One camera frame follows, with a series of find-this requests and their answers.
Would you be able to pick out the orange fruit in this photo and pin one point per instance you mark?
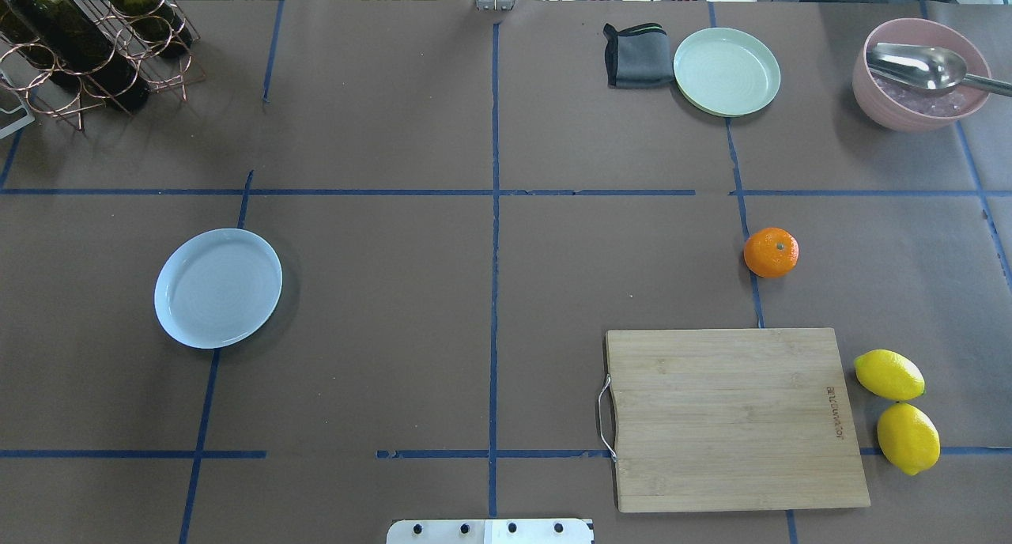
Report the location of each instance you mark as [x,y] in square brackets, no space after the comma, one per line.
[771,253]

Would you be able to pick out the light blue plate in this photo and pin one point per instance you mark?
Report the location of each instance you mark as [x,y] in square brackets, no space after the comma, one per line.
[218,288]

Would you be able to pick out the light green plate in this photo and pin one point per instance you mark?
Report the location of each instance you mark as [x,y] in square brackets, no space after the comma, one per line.
[726,72]

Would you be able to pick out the dark grey folded cloth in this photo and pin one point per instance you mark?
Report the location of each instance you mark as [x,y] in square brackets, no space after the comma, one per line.
[638,57]

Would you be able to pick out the bamboo cutting board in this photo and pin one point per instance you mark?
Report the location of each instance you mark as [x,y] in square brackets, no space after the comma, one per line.
[730,420]

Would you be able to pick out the upper yellow lemon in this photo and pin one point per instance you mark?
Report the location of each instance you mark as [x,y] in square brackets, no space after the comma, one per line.
[890,375]

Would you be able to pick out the yellow lemon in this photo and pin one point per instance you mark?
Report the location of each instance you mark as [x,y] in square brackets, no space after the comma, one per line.
[908,439]
[890,375]

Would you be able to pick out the pink bowl with ice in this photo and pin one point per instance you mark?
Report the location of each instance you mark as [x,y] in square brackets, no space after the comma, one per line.
[908,109]

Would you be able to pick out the lower yellow lemon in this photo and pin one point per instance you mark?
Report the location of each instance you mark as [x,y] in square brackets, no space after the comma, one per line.
[908,439]

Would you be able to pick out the metal scoop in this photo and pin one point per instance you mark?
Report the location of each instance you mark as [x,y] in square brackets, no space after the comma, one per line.
[928,68]

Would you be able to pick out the dark green wine bottle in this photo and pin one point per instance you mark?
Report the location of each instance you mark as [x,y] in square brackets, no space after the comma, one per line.
[83,49]

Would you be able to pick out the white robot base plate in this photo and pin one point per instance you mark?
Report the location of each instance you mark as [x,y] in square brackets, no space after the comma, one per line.
[532,530]

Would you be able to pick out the copper wire wine rack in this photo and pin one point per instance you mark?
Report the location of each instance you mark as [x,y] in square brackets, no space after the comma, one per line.
[33,75]

